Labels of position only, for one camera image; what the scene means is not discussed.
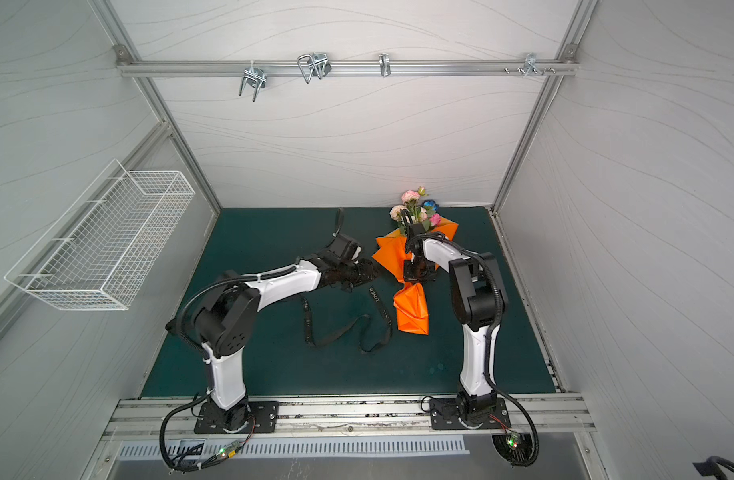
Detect orange wrapping paper sheet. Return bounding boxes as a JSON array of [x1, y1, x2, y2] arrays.
[[372, 228, 430, 335]]

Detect magenta fake rose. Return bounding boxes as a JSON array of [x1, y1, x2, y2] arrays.
[[429, 213, 442, 228]]

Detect black printed ribbon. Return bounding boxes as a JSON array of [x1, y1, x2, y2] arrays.
[[299, 287, 394, 355]]

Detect blue fake flower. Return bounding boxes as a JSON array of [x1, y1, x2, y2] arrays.
[[422, 199, 438, 213]]

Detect light pink fake rose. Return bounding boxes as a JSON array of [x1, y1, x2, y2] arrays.
[[401, 186, 428, 223]]

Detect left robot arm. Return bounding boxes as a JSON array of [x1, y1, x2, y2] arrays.
[[166, 234, 379, 433]]

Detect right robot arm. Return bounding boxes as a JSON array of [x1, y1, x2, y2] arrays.
[[404, 225, 508, 428]]

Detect green table mat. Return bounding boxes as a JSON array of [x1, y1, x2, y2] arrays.
[[142, 207, 556, 397]]

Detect metal hook clamp middle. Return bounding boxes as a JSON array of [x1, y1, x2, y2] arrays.
[[296, 52, 332, 84]]

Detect metal hook clamp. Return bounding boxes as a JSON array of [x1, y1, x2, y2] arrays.
[[238, 64, 267, 102], [296, 52, 332, 84]]

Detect metal hook clamp left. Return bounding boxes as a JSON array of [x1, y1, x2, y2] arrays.
[[238, 64, 267, 102]]

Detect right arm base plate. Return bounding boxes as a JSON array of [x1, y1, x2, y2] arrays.
[[420, 396, 511, 432]]

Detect aluminium front rail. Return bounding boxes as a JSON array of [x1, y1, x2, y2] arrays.
[[101, 393, 596, 441]]

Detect white slotted cable duct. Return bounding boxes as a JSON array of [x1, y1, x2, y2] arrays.
[[118, 435, 470, 463]]

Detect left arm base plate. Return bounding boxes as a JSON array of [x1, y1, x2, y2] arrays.
[[194, 399, 279, 435]]

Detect metal ring clamp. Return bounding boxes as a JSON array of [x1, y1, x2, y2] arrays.
[[378, 53, 391, 78]]

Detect metal bracket clamp right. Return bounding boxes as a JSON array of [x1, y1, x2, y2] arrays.
[[503, 53, 556, 77]]

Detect white wire basket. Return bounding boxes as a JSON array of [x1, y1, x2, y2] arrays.
[[4, 160, 195, 311]]

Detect left black cable conduit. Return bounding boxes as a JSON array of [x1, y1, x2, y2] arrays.
[[158, 392, 257, 473]]

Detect aluminium crossbar rail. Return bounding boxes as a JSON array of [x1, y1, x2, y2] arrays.
[[117, 57, 580, 78]]

